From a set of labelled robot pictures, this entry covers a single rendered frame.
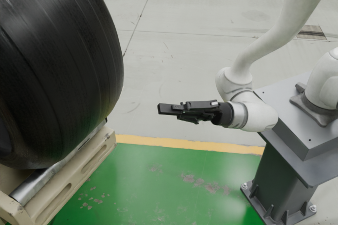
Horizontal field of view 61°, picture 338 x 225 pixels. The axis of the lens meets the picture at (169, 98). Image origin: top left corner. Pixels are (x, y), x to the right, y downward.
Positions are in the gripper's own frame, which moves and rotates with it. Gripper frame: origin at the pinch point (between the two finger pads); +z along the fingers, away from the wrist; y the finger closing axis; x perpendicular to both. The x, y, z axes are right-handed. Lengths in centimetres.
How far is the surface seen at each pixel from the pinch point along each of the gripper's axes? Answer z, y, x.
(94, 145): 17.6, 18.7, -4.1
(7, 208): 39.3, 11.0, -22.6
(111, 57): 22.6, -17.7, 1.3
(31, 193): 34.4, 15.5, -18.5
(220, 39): -146, 113, 159
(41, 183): 32.2, 15.4, -16.0
